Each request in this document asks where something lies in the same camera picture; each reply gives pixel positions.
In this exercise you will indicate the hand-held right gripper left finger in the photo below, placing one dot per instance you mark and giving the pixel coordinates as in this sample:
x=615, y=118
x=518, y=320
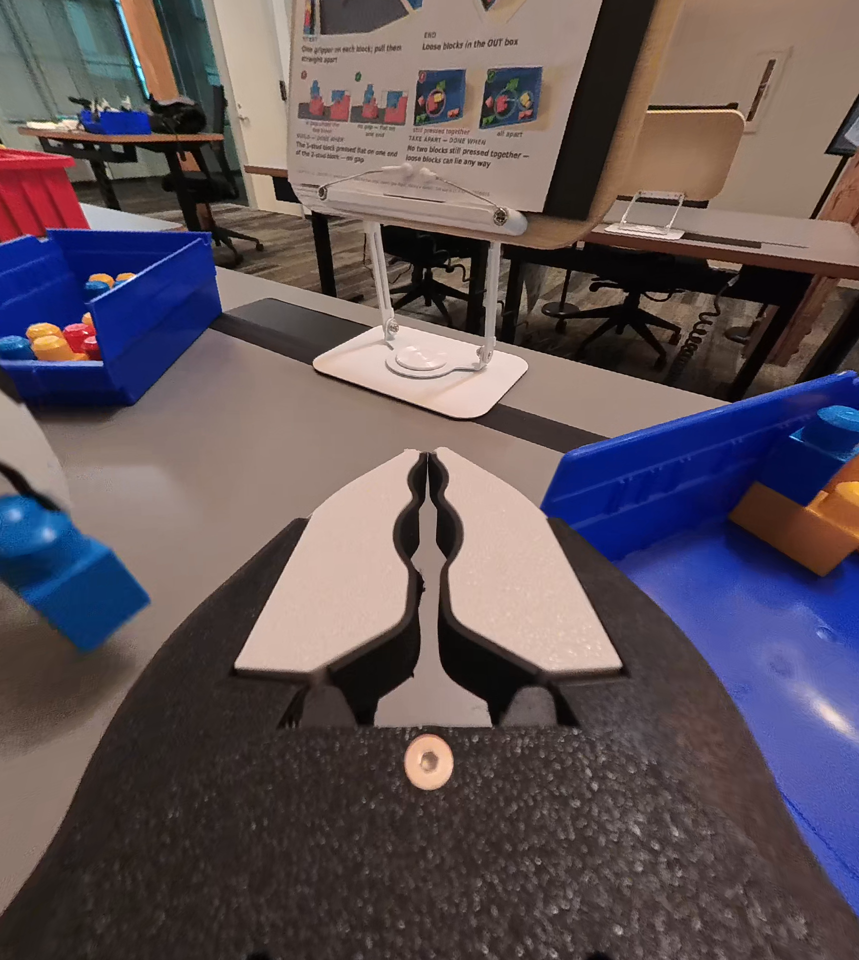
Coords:
x=324, y=592

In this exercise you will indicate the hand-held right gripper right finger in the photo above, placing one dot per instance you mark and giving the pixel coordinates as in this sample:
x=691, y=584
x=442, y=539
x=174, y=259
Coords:
x=527, y=592

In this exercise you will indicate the pile of colourful toy blocks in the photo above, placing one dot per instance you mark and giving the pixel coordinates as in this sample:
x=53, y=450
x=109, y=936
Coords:
x=54, y=341

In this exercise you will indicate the blue two-stud toy block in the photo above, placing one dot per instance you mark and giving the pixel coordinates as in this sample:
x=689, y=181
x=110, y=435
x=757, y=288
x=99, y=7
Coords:
x=77, y=585

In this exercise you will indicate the blue plastic bin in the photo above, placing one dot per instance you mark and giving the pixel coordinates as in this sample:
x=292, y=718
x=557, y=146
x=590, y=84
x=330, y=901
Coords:
x=114, y=121
x=737, y=712
x=152, y=322

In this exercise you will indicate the blue single-stud toy block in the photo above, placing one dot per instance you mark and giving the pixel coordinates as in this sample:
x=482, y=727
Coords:
x=812, y=465

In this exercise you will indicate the red ribbed plastic bin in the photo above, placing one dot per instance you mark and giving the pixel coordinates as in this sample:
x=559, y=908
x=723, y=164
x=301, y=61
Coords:
x=9, y=195

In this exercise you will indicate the black bag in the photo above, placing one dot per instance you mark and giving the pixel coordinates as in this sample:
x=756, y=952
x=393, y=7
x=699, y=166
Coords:
x=178, y=116

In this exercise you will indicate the small clear stand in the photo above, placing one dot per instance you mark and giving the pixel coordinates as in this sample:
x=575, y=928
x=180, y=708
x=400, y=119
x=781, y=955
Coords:
x=647, y=225

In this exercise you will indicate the small wooden display board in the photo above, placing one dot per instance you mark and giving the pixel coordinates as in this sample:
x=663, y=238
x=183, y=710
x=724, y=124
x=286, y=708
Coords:
x=699, y=150

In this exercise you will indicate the printed instruction sheet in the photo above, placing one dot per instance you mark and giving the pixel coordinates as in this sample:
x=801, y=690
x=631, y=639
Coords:
x=474, y=97

